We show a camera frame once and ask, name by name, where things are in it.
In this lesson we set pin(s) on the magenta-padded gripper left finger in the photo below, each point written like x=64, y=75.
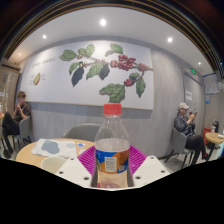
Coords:
x=71, y=171

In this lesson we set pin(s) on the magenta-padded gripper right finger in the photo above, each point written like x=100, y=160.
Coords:
x=151, y=170

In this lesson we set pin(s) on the clear red-capped drink bottle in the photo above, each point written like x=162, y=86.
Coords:
x=112, y=146

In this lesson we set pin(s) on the white cup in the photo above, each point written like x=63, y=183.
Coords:
x=51, y=164

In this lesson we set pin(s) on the small blue card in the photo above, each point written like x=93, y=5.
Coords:
x=81, y=145

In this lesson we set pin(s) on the white paper with grey blot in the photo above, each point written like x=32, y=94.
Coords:
x=50, y=147

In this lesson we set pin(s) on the grey chair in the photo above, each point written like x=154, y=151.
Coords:
x=25, y=128
x=178, y=141
x=81, y=131

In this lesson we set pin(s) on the flat round red coaster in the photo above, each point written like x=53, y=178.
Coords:
x=110, y=185

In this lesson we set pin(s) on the person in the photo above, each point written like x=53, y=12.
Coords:
x=185, y=126
x=18, y=115

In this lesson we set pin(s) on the small round wooden table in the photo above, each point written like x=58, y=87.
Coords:
x=214, y=137

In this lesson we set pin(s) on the white notice board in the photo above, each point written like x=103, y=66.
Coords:
x=211, y=84

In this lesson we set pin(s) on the green exit sign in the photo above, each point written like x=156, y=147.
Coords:
x=193, y=71

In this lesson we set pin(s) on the round ceiling lights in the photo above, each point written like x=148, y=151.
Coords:
x=103, y=22

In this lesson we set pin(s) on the coffee plant wall poster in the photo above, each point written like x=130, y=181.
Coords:
x=53, y=86

